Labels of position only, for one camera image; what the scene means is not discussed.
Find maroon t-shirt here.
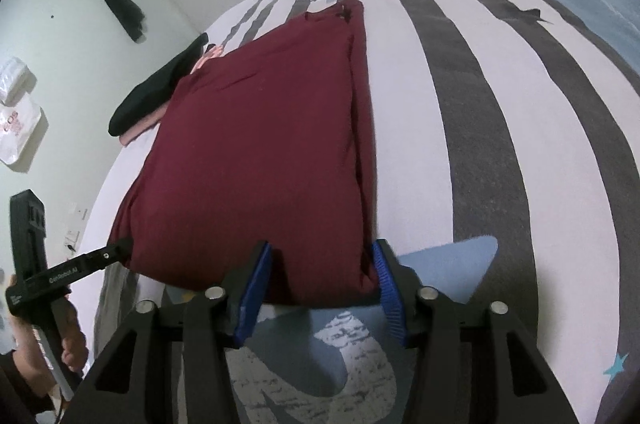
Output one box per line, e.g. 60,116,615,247
111,0,378,308

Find person left hand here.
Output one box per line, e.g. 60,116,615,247
9,297,89,397

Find white tote bag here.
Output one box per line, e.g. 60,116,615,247
0,92,42,165

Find white hanging plastic bag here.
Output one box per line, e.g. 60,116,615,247
0,57,29,105

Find folded black garment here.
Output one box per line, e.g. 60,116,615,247
107,32,209,137

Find black hanging garment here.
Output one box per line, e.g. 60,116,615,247
103,0,145,42

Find folded pink garment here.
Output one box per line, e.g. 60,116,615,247
117,44,224,147

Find striped bed sheet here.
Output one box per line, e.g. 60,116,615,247
72,0,639,423

